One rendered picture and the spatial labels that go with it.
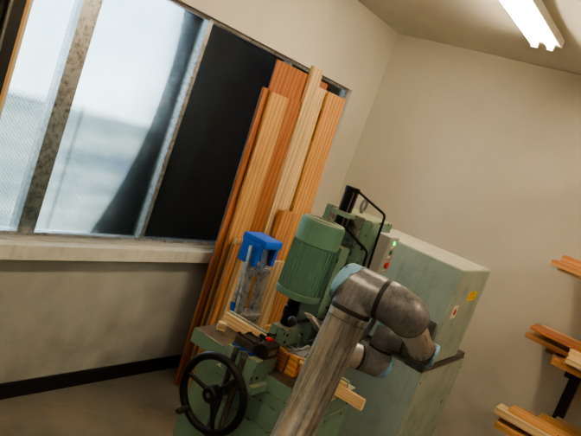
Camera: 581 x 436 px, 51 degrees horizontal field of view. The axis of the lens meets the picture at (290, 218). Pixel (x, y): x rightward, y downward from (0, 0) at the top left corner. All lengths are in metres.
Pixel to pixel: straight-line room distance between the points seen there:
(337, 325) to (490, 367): 2.87
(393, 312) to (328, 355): 0.21
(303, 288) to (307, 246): 0.16
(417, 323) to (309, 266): 0.68
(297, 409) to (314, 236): 0.74
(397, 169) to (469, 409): 1.79
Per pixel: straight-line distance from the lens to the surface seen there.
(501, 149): 4.44
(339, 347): 1.66
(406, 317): 1.63
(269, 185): 3.91
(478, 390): 4.49
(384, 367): 2.23
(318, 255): 2.22
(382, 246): 2.47
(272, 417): 2.27
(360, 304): 1.64
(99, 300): 3.48
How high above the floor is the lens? 1.77
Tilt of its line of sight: 8 degrees down
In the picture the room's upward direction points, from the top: 20 degrees clockwise
